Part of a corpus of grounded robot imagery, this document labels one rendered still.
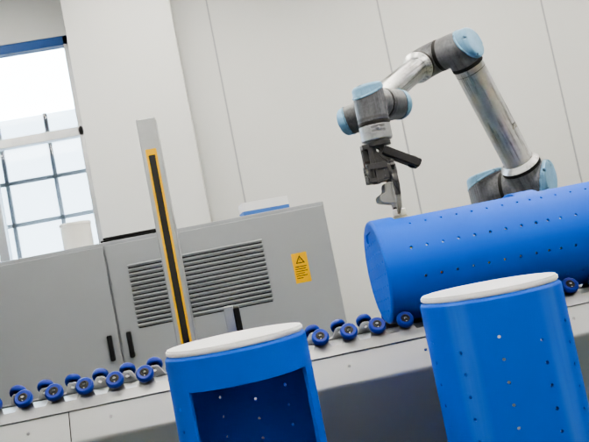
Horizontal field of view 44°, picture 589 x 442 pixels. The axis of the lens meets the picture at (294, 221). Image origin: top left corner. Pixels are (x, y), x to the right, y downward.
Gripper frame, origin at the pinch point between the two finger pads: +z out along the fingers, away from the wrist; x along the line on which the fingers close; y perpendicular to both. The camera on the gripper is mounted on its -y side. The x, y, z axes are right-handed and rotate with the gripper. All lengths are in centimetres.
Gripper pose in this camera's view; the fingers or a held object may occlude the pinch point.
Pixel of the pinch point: (399, 209)
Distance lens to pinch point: 207.1
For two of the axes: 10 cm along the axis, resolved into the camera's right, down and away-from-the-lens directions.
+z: 1.9, 9.8, -0.4
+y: -9.8, 1.9, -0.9
